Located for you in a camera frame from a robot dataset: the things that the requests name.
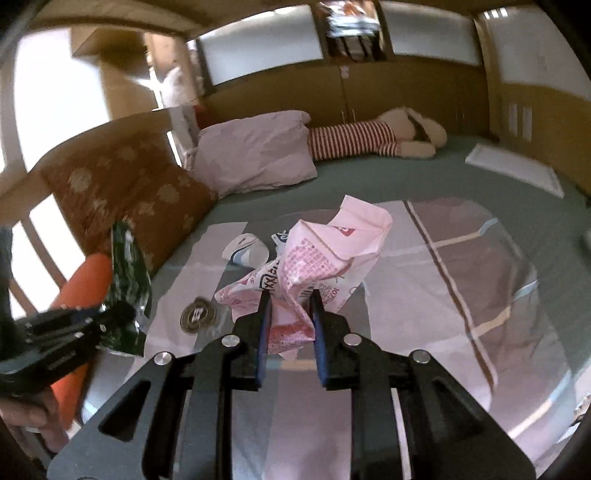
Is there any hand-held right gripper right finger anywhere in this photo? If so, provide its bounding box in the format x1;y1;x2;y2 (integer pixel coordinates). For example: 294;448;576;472
308;288;536;480

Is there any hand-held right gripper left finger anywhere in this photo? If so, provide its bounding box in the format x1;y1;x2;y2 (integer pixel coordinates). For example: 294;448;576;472
46;291;273;480

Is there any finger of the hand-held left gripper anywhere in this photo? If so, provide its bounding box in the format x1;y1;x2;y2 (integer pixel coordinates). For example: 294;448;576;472
92;300;137;343

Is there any dark green foil packet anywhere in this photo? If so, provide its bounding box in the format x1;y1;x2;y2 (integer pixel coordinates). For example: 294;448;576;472
99;220;154;359

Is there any pink printed plastic bag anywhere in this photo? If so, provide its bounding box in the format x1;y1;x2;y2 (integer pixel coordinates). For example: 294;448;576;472
215;195;394;363

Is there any person's left hand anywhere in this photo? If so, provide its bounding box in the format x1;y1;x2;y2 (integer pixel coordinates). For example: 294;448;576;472
0;392;71;456

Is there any round metal lid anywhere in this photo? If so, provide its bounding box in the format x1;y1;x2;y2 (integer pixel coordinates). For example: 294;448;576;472
181;296;219;335

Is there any white and blue wrapper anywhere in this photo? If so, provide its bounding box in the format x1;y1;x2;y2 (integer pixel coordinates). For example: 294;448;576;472
222;233;271;269

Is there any brown patterned pillow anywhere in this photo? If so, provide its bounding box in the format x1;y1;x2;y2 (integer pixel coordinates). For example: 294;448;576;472
39;131;219;274

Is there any pink pillow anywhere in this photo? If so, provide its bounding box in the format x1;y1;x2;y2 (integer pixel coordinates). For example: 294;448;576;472
185;111;319;197

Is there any green bed sheet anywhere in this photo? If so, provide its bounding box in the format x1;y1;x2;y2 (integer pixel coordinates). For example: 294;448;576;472
152;134;591;287

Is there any striped plush rabbit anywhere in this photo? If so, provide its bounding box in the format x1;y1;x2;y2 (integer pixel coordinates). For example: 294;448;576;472
307;107;448;161

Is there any white plush toy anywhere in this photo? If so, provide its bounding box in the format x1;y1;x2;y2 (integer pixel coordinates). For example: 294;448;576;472
161;67;195;108

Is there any white paper pad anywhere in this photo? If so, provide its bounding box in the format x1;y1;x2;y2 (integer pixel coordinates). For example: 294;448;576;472
465;143;565;198

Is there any wooden bed rail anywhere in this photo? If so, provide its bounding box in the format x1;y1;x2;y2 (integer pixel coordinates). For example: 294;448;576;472
0;111;172;324

